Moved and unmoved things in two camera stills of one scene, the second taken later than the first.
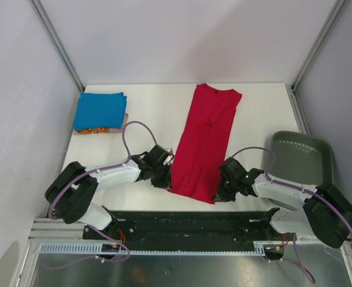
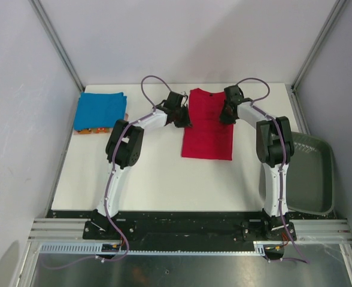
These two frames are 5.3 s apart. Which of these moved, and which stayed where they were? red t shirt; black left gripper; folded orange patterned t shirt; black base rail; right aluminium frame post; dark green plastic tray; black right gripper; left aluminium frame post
Moved: black right gripper; black left gripper; red t shirt
Stayed: left aluminium frame post; folded orange patterned t shirt; black base rail; dark green plastic tray; right aluminium frame post
